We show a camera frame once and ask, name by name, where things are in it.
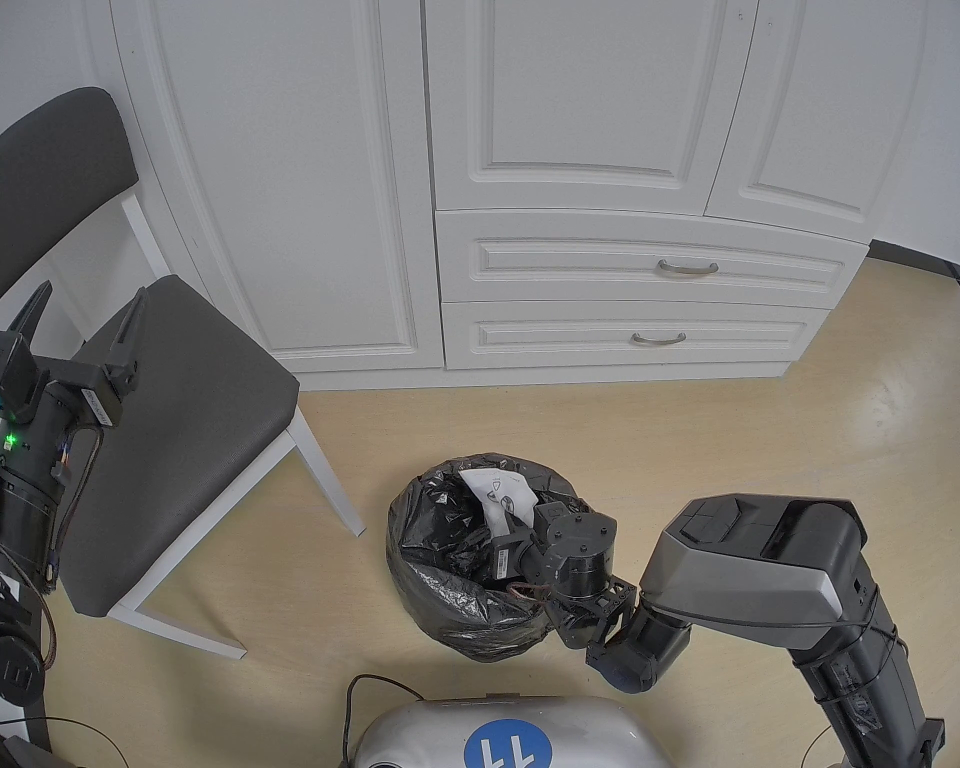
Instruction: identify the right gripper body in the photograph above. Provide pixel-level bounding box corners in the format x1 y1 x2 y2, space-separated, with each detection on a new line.
488 528 553 591

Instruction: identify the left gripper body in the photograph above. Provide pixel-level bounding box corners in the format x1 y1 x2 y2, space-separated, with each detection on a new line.
0 358 125 492

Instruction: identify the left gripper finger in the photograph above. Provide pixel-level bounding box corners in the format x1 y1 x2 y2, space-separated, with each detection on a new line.
2 280 54 360
102 286 150 392

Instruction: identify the white printed wrapper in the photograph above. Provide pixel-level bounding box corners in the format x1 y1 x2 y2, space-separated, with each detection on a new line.
459 468 538 538

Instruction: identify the black plastic bag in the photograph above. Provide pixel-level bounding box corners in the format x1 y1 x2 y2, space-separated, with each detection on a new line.
385 451 601 664

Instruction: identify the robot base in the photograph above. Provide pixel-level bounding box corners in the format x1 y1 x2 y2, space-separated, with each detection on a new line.
352 693 669 768

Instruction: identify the grey and white chair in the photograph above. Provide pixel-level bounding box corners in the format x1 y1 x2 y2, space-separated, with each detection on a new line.
0 86 369 661

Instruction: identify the white wardrobe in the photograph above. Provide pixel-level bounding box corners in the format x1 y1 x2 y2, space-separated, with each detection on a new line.
108 0 931 393

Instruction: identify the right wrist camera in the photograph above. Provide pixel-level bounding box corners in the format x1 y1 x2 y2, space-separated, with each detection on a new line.
531 501 577 536

